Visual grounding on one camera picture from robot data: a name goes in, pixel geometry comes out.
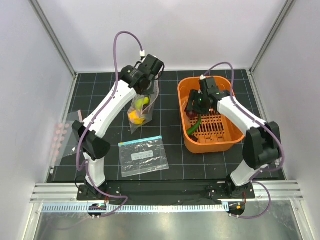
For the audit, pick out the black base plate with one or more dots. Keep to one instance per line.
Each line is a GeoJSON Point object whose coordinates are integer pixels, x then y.
{"type": "Point", "coordinates": [175, 192]}

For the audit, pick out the white slotted cable duct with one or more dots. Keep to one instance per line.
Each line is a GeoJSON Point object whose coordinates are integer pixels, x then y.
{"type": "Point", "coordinates": [100, 208]}

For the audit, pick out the green chili pepper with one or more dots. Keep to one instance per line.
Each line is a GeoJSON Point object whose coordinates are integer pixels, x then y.
{"type": "Point", "coordinates": [194, 128]}

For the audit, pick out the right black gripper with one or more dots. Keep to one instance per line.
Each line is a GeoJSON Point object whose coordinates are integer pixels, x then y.
{"type": "Point", "coordinates": [193, 95]}

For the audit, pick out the dark purple plum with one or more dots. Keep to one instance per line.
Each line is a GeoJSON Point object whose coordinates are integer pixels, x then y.
{"type": "Point", "coordinates": [191, 114]}

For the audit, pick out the spare pink zip bag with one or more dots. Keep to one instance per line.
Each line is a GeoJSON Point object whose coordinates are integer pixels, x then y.
{"type": "Point", "coordinates": [64, 142]}

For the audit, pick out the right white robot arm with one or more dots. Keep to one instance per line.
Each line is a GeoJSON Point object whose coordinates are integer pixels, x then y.
{"type": "Point", "coordinates": [262, 145]}

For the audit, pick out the orange plastic basket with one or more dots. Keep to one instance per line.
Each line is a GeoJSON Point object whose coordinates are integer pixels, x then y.
{"type": "Point", "coordinates": [215, 134]}

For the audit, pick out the yellow bell pepper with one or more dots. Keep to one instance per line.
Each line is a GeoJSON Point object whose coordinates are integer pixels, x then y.
{"type": "Point", "coordinates": [135, 118]}

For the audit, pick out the blue zip top bag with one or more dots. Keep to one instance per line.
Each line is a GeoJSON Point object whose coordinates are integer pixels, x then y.
{"type": "Point", "coordinates": [142, 156]}

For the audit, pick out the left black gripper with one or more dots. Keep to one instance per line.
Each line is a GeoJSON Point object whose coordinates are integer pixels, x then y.
{"type": "Point", "coordinates": [150, 90]}

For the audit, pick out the pink zip top bag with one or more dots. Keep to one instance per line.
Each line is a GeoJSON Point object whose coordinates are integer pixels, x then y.
{"type": "Point", "coordinates": [148, 117]}

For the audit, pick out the green apple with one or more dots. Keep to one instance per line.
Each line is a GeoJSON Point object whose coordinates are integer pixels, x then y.
{"type": "Point", "coordinates": [141, 102]}

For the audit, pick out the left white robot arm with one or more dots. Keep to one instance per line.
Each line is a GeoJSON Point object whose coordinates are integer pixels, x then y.
{"type": "Point", "coordinates": [92, 147]}

